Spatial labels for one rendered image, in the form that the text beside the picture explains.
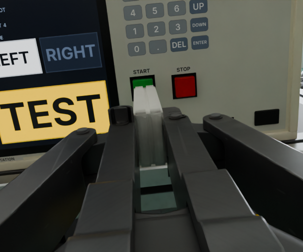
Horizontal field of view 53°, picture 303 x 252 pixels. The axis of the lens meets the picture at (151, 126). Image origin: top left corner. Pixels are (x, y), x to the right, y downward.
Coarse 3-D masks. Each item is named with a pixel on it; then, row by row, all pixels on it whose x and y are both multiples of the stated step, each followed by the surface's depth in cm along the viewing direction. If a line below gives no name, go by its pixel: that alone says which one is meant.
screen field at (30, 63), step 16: (96, 32) 26; (0, 48) 26; (16, 48) 26; (32, 48) 26; (48, 48) 26; (64, 48) 26; (80, 48) 26; (96, 48) 26; (0, 64) 26; (16, 64) 27; (32, 64) 27; (48, 64) 27; (64, 64) 27; (80, 64) 27; (96, 64) 27
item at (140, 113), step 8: (136, 88) 21; (136, 96) 18; (144, 96) 19; (136, 104) 17; (144, 104) 16; (136, 112) 15; (144, 112) 15; (136, 120) 15; (144, 120) 15; (136, 128) 15; (144, 128) 15; (136, 136) 15; (144, 136) 15; (144, 144) 16; (144, 152) 16; (144, 160) 16; (152, 160) 16
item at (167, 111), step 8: (168, 112) 17; (176, 112) 17; (200, 128) 14; (200, 136) 14; (208, 136) 14; (208, 144) 14; (216, 144) 14; (208, 152) 14; (216, 152) 14; (224, 152) 14
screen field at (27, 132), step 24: (0, 96) 27; (24, 96) 27; (48, 96) 28; (72, 96) 28; (96, 96) 28; (0, 120) 28; (24, 120) 28; (48, 120) 28; (72, 120) 28; (96, 120) 29
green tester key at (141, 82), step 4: (132, 80) 27; (136, 80) 27; (140, 80) 27; (144, 80) 27; (148, 80) 27; (136, 84) 27; (140, 84) 27; (144, 84) 27; (148, 84) 27; (152, 84) 27
